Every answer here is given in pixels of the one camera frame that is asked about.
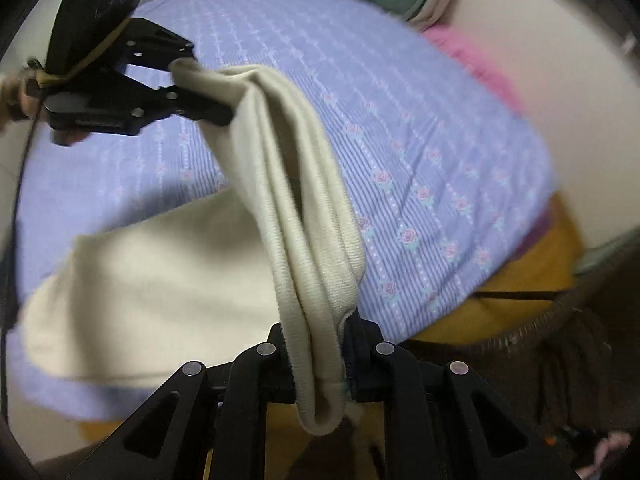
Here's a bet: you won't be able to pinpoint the pink and white cloth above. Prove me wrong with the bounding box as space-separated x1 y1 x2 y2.
575 430 637 480

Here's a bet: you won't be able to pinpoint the cream pants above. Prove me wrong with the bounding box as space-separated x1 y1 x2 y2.
20 57 363 436

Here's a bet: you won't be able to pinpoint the bed with purple floral sheet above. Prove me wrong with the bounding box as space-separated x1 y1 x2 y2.
7 0 556 421

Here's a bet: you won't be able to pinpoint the person's left hand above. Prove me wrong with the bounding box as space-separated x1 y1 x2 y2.
0 72 87 147

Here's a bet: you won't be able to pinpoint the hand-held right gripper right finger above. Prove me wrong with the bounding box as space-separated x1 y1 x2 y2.
344 310 576 480

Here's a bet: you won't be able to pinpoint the yellow rubber band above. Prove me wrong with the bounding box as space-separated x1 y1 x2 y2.
39 22 128 87

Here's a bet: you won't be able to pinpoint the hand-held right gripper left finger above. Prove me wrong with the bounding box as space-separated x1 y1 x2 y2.
65 322 301 480

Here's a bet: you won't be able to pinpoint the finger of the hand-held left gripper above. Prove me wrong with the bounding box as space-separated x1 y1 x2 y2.
117 72 234 127
125 17 196 68

